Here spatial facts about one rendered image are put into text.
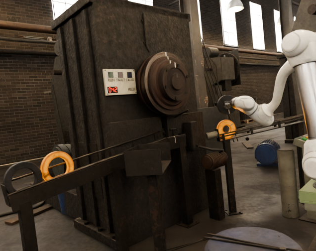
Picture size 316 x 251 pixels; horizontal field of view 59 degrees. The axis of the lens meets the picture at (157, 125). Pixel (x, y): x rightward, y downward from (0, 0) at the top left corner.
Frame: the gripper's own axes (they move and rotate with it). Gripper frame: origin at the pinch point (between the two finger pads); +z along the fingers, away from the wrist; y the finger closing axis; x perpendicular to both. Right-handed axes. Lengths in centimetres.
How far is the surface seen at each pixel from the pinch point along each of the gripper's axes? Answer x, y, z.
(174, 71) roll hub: 28, -42, -12
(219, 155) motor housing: -41.2, -10.7, -3.2
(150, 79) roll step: 23, -61, -18
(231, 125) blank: -19.2, 4.4, 4.9
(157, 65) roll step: 33, -55, -14
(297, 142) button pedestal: -32, 38, -32
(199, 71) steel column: 55, 95, 402
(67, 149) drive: -32, -143, 73
